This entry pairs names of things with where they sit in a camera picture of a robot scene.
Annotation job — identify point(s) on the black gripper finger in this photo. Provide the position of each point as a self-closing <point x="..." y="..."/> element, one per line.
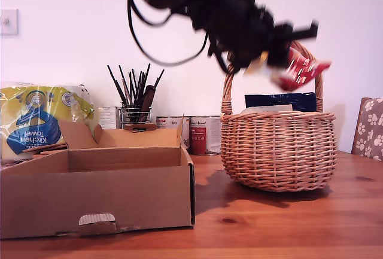
<point x="278" y="54"/>

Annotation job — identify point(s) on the white wall switch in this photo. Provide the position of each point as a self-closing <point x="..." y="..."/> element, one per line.
<point x="8" y="22"/>

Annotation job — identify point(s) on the paw print chair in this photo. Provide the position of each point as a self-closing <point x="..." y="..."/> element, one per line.
<point x="369" y="127"/>

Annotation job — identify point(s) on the thin black stick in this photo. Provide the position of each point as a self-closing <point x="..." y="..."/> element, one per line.
<point x="116" y="84"/>
<point x="133" y="87"/>
<point x="124" y="84"/>
<point x="159" y="78"/>
<point x="144" y="82"/>

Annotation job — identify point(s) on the dark blue foil bag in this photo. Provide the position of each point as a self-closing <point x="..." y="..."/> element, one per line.
<point x="281" y="100"/>

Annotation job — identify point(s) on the red label tin can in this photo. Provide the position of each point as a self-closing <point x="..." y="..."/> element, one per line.
<point x="205" y="136"/>

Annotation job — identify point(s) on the flat brown cardboard piece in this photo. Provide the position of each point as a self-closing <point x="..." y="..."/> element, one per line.
<point x="48" y="149"/>

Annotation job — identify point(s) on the red Maltesers egg bag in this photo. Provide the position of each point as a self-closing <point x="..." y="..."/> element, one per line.
<point x="299" y="73"/>

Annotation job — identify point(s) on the brown cardboard box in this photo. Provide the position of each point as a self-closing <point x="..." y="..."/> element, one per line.
<point x="104" y="193"/>

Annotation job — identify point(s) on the small white carton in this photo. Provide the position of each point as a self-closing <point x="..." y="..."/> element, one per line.
<point x="109" y="118"/>

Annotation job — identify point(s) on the kitchen towel pack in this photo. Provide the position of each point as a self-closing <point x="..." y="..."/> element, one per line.
<point x="33" y="115"/>

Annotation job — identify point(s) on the white label tin can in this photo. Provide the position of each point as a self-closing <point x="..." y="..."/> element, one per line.
<point x="169" y="130"/>

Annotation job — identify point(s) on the woven wicker basket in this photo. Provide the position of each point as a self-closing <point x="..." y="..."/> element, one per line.
<point x="278" y="151"/>

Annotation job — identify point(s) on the white flat packet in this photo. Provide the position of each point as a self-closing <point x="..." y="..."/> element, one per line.
<point x="266" y="109"/>

